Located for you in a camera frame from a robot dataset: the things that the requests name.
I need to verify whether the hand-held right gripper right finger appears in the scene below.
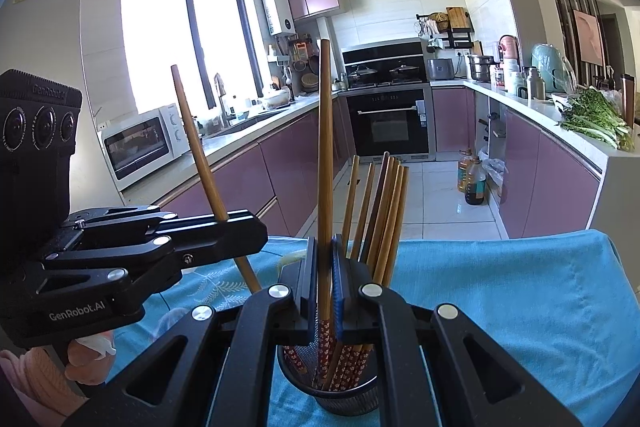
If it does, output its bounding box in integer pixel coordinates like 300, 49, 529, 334
331, 234, 583, 427

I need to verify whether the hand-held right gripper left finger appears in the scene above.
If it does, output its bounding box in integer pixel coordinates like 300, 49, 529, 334
65, 237, 321, 427

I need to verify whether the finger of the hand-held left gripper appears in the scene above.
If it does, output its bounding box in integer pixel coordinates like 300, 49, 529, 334
35, 209, 268, 304
62, 206, 176, 233

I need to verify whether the bunch of bamboo chopsticks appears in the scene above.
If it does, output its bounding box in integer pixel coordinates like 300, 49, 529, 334
285, 151, 411, 392

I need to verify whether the dark brown chopstick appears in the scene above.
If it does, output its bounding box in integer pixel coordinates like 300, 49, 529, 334
361, 151, 391, 265

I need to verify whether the bamboo chopstick red patterned end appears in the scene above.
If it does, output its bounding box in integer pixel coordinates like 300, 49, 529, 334
170, 64, 263, 294
315, 38, 335, 392

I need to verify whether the black mesh utensil holder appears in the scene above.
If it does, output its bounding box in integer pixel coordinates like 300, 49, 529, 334
276, 339, 381, 414

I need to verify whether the person's left hand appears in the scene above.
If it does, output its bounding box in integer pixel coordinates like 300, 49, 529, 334
65, 333, 118, 386

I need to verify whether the white microwave oven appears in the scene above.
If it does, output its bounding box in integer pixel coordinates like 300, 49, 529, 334
101, 103, 192, 192

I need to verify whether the pink base cabinet run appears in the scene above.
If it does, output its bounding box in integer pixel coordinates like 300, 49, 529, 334
431, 84, 603, 240
125, 94, 351, 238

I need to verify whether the white casserole pot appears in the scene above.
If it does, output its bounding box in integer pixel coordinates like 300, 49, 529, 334
262, 89, 292, 108

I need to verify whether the metal sink faucet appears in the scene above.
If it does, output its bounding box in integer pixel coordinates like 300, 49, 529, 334
214, 73, 236, 128

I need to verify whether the blue floral tablecloth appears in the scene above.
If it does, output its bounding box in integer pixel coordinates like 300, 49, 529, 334
107, 229, 628, 427

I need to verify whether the yellow cooking oil bottle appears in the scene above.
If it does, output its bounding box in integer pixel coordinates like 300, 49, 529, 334
457, 149, 478, 192

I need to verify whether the black built-in oven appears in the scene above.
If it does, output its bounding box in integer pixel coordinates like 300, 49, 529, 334
340, 86, 435, 162

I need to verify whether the kitchen window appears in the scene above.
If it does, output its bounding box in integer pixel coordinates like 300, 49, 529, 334
120, 0, 263, 118

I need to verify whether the clear plastic bag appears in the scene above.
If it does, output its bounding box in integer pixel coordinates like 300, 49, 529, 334
479, 157, 507, 188

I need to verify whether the black pan with glass lid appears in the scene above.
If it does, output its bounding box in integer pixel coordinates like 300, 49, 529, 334
347, 64, 378, 82
389, 64, 423, 82

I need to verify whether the black built-in stove unit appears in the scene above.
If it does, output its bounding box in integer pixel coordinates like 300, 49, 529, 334
341, 39, 430, 88

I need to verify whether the silver toaster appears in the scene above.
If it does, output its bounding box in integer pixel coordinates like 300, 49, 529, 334
429, 58, 456, 82

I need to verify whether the stainless steel pot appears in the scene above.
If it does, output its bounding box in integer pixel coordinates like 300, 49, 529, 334
466, 54, 497, 82

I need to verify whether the white canister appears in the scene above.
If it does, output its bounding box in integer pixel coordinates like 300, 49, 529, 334
501, 58, 521, 94

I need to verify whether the steel thermos flask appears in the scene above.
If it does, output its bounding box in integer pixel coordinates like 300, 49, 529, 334
522, 67, 546, 100

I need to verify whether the wooden cutting board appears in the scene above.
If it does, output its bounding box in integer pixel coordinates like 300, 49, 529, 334
446, 6, 471, 30

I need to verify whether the pink electric kettle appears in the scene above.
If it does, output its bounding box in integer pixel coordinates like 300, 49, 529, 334
498, 34, 520, 62

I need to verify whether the pale green kitchen appliance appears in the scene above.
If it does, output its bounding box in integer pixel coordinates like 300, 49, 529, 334
530, 43, 576, 95

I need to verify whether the bunch of leafy greens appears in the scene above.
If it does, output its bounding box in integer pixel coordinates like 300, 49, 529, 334
555, 88, 633, 152

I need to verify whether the brown tumbler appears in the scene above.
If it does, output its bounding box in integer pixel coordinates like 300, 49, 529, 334
620, 73, 637, 128

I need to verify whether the white wall water heater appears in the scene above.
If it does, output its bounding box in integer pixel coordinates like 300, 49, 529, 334
261, 0, 295, 36

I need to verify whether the black wall rack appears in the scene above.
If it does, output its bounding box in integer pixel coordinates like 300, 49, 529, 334
416, 9, 476, 52

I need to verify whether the pink framed wall picture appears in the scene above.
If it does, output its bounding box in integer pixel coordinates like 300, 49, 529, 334
572, 9, 606, 65

